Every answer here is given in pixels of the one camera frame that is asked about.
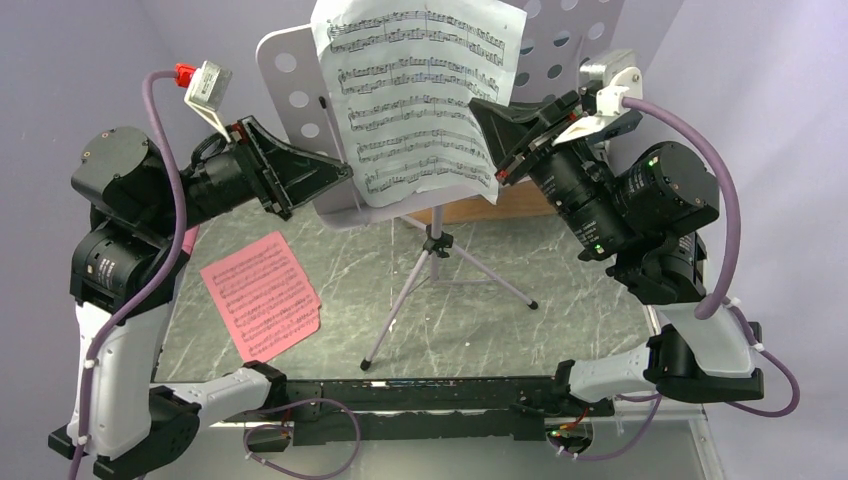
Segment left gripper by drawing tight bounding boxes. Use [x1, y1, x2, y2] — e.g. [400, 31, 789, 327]
[148, 113, 355, 235]

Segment lilac perforated music stand desk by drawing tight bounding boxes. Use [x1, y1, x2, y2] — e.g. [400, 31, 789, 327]
[255, 1, 623, 229]

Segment white sheet music page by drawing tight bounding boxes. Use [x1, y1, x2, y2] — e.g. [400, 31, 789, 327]
[310, 0, 527, 207]

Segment pink sheet music page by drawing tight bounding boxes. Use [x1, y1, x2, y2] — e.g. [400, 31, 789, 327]
[200, 231, 321, 363]

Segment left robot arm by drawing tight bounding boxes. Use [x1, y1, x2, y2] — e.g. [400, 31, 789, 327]
[48, 116, 353, 479]

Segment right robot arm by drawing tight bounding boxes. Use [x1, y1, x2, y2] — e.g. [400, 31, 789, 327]
[469, 92, 765, 415]

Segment wooden board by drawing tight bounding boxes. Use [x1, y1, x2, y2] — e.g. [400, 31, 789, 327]
[410, 178, 558, 227]

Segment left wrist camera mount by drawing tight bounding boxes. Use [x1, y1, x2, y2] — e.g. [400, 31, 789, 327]
[175, 60, 232, 143]

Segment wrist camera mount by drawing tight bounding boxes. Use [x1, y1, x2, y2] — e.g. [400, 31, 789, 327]
[175, 60, 232, 143]
[552, 49, 643, 146]

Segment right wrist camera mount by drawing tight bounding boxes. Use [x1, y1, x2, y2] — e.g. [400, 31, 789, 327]
[552, 49, 643, 146]

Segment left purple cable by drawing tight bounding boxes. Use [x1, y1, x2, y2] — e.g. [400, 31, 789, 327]
[66, 69, 200, 480]

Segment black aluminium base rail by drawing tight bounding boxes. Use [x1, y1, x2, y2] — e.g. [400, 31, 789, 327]
[218, 376, 704, 446]

